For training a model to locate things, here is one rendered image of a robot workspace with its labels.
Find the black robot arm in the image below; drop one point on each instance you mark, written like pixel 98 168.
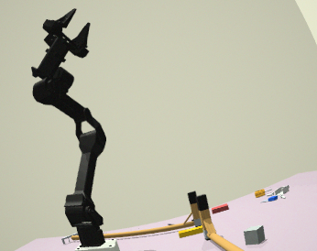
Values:
pixel 52 90

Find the yellow rectangular block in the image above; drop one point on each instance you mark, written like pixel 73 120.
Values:
pixel 193 231

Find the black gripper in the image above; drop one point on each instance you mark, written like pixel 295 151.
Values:
pixel 60 47

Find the red rectangular block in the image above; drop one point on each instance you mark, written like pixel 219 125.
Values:
pixel 220 208

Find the scraper with blue handle and grey blade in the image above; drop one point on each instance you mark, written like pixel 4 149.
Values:
pixel 273 198

